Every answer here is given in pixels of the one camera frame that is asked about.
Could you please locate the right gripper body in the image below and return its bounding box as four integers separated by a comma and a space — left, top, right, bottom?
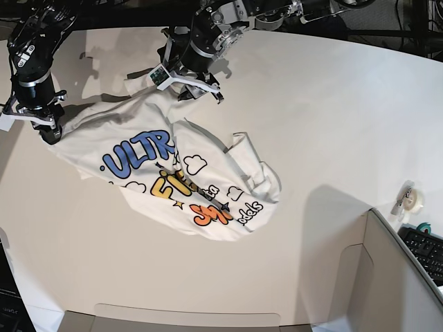
1, 77, 67, 130

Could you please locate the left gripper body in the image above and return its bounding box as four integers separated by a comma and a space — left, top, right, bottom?
157, 29, 220, 93

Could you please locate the white printed t-shirt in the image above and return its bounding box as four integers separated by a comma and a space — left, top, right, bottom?
51, 75, 281, 241

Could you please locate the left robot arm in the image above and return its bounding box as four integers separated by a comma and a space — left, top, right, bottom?
148, 0, 371, 102

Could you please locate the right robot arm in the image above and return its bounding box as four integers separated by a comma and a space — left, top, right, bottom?
1, 1, 82, 145

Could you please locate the grey cardboard box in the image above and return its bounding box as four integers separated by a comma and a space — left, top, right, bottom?
59, 209, 442, 331

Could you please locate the clear tape dispenser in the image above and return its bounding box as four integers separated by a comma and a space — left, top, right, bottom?
390, 180, 424, 223

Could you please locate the green tape roll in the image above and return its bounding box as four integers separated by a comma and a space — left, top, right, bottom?
416, 223, 432, 234

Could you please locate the black keyboard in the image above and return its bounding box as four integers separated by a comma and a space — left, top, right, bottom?
397, 227, 443, 286

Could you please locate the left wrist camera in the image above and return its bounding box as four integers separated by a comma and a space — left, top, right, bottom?
148, 64, 173, 91

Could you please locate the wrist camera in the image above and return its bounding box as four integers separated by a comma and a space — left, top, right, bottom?
148, 64, 173, 91
0, 113, 15, 132

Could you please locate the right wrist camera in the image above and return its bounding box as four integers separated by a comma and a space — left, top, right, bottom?
0, 113, 15, 132

